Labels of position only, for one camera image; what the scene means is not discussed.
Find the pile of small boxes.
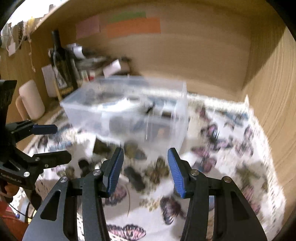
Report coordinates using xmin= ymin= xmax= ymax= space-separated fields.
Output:
xmin=67 ymin=43 xmax=133 ymax=81

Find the pink paper sheet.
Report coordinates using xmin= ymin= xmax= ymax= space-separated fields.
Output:
xmin=75 ymin=16 xmax=100 ymax=39

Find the butterfly print tablecloth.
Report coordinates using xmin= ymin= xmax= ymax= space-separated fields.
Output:
xmin=14 ymin=93 xmax=287 ymax=241

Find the clear plastic storage box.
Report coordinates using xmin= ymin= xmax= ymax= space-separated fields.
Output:
xmin=60 ymin=75 xmax=188 ymax=151

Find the dark small object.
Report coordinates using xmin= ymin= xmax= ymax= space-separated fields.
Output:
xmin=124 ymin=167 xmax=146 ymax=192

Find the white cylindrical cup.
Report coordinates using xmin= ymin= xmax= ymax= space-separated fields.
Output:
xmin=18 ymin=79 xmax=45 ymax=120

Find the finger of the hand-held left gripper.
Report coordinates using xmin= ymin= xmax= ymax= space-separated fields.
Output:
xmin=23 ymin=150 xmax=72 ymax=171
xmin=6 ymin=120 xmax=58 ymax=142

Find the dark wine bottle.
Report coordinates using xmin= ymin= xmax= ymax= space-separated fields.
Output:
xmin=50 ymin=30 xmax=78 ymax=99

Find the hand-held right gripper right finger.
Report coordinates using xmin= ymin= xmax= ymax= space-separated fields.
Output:
xmin=167 ymin=147 xmax=268 ymax=241

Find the green paper sheet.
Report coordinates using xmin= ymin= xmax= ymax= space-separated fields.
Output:
xmin=107 ymin=11 xmax=147 ymax=23

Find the person's left hand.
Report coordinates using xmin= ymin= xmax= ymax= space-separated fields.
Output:
xmin=5 ymin=182 xmax=19 ymax=197

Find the white paper card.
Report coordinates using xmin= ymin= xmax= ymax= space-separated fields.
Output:
xmin=42 ymin=64 xmax=59 ymax=98

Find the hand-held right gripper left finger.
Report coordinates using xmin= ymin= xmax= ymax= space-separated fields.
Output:
xmin=22 ymin=147 xmax=125 ymax=241

